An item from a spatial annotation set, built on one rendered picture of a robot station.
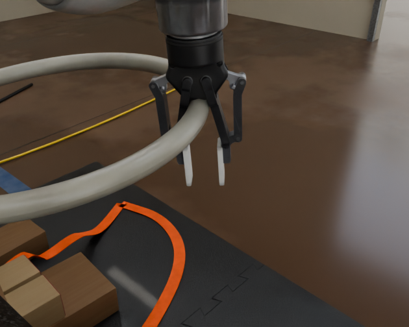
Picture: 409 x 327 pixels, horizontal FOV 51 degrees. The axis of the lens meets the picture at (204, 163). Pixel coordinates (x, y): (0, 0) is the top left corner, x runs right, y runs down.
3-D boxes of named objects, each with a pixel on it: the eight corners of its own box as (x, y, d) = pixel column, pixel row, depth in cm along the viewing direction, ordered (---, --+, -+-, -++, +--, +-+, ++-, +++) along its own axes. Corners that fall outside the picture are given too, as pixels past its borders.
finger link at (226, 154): (221, 129, 64) (241, 128, 64) (223, 158, 67) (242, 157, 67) (221, 133, 63) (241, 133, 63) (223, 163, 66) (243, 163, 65)
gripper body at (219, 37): (226, 21, 59) (229, 85, 64) (165, 24, 59) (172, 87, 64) (225, 37, 52) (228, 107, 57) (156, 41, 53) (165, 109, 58)
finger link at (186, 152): (187, 147, 64) (182, 148, 64) (191, 186, 67) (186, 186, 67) (189, 137, 66) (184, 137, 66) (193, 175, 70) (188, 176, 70)
